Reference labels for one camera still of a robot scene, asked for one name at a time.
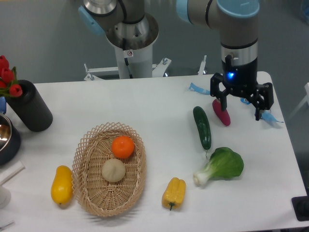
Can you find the white steamed bun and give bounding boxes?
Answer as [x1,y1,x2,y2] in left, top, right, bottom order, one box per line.
[101,159,126,183]

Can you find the black ribbed vase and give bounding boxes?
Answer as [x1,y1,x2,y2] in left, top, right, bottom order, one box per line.
[5,80,53,132]

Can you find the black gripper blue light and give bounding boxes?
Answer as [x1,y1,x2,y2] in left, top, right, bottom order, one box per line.
[210,55,274,121]

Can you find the black metal bowl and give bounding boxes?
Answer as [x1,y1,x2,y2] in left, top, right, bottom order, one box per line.
[0,113,21,165]

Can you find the white chair frame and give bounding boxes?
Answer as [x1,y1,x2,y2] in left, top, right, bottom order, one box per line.
[287,83,309,121]

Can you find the black device table corner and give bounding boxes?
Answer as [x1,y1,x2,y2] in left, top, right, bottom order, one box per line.
[292,196,309,221]

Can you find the red tulip bouquet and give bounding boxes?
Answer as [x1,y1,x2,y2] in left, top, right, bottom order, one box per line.
[0,55,23,98]

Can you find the yellow bell pepper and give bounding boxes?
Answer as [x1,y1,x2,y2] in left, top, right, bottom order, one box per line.
[161,177,186,211]

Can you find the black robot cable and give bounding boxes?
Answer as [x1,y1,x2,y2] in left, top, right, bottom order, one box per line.
[122,38,134,79]

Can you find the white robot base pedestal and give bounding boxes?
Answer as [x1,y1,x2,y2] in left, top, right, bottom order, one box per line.
[84,45,172,81]

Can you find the blue tape strip right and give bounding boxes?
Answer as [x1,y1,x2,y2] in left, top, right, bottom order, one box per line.
[240,98,284,124]

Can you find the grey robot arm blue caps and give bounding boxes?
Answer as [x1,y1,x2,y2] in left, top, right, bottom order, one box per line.
[78,0,274,120]

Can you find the yellow mango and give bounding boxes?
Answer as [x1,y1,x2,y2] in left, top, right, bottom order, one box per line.
[51,165,73,205]

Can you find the blue tape strip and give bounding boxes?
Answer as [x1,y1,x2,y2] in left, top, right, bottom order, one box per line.
[188,83,210,95]
[240,98,284,124]

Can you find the orange fruit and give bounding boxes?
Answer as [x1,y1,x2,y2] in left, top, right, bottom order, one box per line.
[112,135,135,159]

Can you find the magenta sweet potato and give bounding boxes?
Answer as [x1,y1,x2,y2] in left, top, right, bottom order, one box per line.
[212,100,231,126]

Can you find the green cucumber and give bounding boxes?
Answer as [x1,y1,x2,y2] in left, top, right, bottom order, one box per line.
[193,106,212,159]

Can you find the green bok choy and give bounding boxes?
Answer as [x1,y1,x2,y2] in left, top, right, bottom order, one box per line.
[193,147,244,186]

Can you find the woven wicker basket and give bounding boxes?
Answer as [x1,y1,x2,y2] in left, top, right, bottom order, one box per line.
[72,122,146,217]

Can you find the blue tape strip left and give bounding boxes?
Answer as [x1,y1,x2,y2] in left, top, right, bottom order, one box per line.
[188,83,210,95]

